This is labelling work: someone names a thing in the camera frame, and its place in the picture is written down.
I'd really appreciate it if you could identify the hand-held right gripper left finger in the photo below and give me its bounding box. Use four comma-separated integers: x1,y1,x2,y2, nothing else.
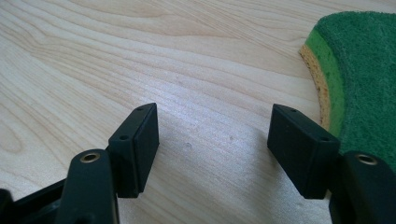
106,102,161,199

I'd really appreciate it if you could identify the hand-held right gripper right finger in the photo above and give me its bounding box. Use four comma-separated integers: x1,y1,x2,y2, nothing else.
266,104,342,200

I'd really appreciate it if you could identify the green scouring sponge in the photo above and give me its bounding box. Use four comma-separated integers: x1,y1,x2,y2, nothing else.
298,10,396,174

